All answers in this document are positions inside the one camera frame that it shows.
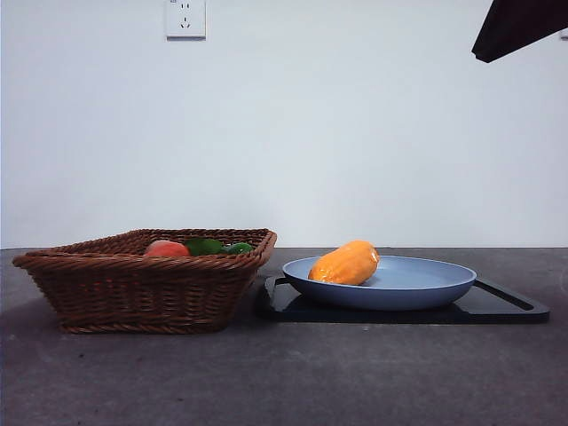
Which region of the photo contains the blue round plate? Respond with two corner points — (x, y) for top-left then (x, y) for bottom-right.
(282, 255), (478, 311)

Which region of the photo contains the brown wicker basket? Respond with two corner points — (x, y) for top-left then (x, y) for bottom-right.
(12, 228), (279, 335)

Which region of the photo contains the dark teal cutting board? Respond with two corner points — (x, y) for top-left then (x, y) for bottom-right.
(253, 274), (551, 325)

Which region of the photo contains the green leaf vegetable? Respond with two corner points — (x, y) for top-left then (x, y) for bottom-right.
(184, 238), (225, 256)

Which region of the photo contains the white wall outlet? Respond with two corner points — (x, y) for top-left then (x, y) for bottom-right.
(165, 0), (208, 42)

